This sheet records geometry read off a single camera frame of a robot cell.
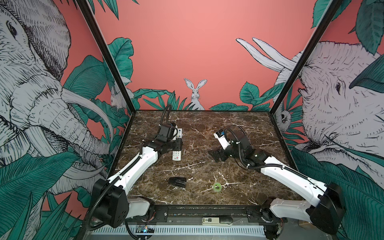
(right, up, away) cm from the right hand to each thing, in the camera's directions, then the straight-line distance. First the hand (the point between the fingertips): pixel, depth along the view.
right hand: (213, 146), depth 76 cm
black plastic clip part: (-19, -21, +7) cm, 30 cm away
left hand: (-18, +2, +6) cm, 20 cm away
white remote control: (-20, -6, +5) cm, 21 cm away
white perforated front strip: (-16, -40, -6) cm, 43 cm away
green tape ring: (+3, -25, +7) cm, 26 cm away
